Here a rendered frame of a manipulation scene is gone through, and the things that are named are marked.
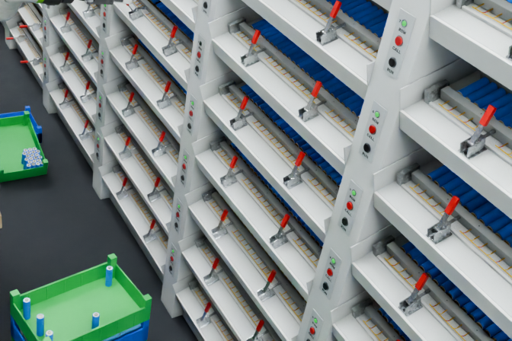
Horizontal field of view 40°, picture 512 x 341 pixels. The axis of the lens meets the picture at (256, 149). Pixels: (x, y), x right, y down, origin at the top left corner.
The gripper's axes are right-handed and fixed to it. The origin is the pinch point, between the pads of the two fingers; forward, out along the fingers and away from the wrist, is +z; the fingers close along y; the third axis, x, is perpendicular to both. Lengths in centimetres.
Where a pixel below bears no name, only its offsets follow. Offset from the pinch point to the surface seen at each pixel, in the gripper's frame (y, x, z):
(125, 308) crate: 79, -59, -17
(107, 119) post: -16, -55, 14
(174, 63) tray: 32.9, -6.8, 5.7
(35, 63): -112, -80, 19
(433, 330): 147, -6, 7
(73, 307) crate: 73, -61, -29
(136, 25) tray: 5.1, -7.1, 5.1
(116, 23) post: -16.0, -15.4, 8.6
